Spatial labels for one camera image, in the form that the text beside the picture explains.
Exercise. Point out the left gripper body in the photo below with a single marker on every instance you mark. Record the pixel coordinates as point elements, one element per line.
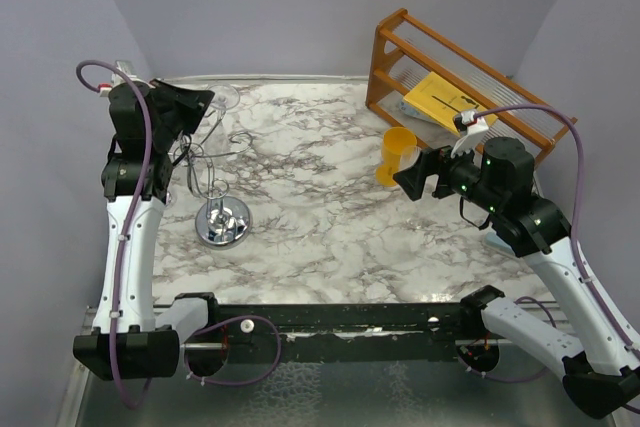
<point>168,132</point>

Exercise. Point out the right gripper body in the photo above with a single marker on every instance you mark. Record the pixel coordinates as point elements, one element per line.
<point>457,173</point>

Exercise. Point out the clear wine glass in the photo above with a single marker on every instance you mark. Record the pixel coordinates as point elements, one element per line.
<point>225,96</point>
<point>408,157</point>

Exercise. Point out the yellow plastic wine glass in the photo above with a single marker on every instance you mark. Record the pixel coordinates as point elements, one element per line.
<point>396,142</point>

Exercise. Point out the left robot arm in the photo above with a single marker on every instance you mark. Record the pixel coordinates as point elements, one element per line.
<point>126,336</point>

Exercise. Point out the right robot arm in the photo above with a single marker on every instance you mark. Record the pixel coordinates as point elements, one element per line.
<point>599,364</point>

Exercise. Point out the wooden shelf rack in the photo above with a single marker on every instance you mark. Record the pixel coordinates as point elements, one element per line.
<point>406,52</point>

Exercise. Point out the chrome wine glass rack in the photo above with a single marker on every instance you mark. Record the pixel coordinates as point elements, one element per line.
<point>223,221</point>

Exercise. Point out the light blue eraser block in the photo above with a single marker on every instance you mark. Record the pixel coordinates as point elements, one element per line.
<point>493,241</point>

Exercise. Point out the blue patterned small item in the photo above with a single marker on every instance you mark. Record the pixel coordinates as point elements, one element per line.
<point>411,111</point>

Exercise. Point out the yellow book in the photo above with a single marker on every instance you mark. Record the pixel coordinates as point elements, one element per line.
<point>440,100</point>

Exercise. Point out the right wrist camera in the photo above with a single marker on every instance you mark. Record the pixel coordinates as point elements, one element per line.
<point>472,128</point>

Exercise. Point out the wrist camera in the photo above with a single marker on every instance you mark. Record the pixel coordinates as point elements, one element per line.
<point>123,66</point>
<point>472,128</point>

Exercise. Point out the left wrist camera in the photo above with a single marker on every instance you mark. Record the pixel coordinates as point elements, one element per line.
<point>123,66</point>

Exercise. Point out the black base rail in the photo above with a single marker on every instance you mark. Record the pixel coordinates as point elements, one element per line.
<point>339,333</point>

